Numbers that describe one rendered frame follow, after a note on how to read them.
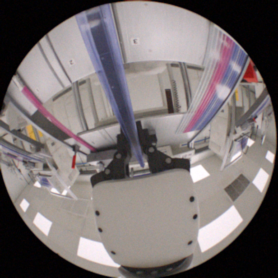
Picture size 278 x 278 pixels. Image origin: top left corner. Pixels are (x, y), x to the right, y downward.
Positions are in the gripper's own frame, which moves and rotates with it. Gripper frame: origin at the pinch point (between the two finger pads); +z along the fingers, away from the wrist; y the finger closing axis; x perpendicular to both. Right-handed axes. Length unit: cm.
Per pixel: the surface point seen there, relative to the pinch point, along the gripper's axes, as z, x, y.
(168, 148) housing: 16.0, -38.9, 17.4
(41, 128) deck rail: 10.5, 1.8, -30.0
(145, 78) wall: 189, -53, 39
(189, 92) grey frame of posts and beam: 39, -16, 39
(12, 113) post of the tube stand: 17, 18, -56
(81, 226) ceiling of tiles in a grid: -94, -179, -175
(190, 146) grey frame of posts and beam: 18, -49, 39
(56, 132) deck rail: 13.8, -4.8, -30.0
